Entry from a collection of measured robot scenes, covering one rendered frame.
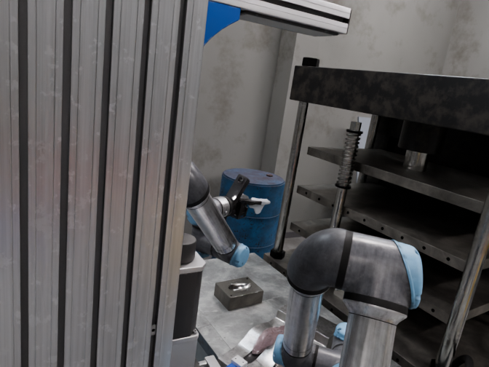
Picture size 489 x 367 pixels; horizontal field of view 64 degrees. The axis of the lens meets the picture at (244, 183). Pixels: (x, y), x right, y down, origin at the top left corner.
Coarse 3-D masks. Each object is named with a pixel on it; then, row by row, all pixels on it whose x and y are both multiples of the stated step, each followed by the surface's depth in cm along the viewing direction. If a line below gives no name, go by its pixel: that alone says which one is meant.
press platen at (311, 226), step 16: (304, 224) 250; (320, 224) 255; (352, 224) 264; (432, 272) 205; (448, 272) 208; (432, 288) 187; (448, 288) 190; (480, 288) 195; (432, 304) 172; (448, 304) 174; (480, 304) 178
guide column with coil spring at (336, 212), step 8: (352, 128) 201; (360, 128) 202; (352, 136) 202; (344, 160) 206; (344, 168) 207; (344, 176) 207; (344, 184) 208; (336, 192) 212; (344, 192) 210; (336, 200) 212; (344, 200) 211; (336, 208) 212; (336, 216) 213; (336, 224) 214
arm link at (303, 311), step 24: (312, 240) 76; (336, 240) 73; (288, 264) 81; (312, 264) 74; (336, 264) 71; (312, 288) 77; (288, 312) 89; (312, 312) 85; (288, 336) 93; (312, 336) 92; (288, 360) 98; (312, 360) 97
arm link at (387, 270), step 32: (352, 256) 71; (384, 256) 70; (416, 256) 70; (352, 288) 71; (384, 288) 68; (416, 288) 68; (352, 320) 70; (384, 320) 68; (352, 352) 68; (384, 352) 67
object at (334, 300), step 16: (288, 256) 261; (336, 304) 210; (416, 320) 205; (432, 320) 208; (480, 320) 214; (400, 336) 189; (416, 336) 191; (432, 336) 193; (464, 336) 197; (480, 336) 199; (400, 352) 177; (416, 352) 179; (432, 352) 180; (464, 352) 184; (480, 352) 186
